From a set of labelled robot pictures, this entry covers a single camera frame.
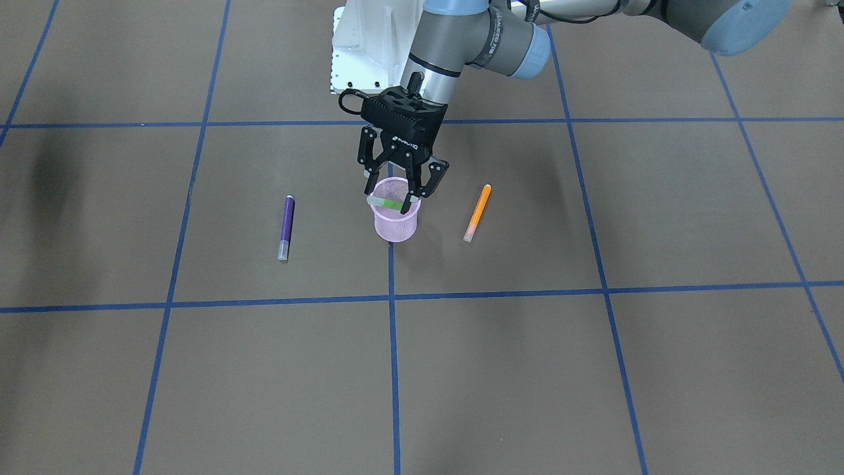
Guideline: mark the orange highlighter pen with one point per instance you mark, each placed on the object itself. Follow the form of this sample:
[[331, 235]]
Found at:
[[477, 214]]

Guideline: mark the green highlighter pen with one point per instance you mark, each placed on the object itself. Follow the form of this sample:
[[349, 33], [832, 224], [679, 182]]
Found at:
[[385, 203]]

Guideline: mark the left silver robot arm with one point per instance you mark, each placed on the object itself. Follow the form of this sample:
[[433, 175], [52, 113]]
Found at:
[[505, 37]]

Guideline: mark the purple marker pen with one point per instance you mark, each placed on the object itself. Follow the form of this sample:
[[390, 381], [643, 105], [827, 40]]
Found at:
[[286, 229]]

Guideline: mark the pink mesh pen holder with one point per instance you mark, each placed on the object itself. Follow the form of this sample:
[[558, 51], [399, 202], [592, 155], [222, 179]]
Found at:
[[393, 225]]

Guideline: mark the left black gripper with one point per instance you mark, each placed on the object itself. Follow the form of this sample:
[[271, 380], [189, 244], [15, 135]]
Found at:
[[394, 152]]

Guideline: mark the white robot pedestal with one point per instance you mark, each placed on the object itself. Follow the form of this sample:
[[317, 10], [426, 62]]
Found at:
[[371, 41]]

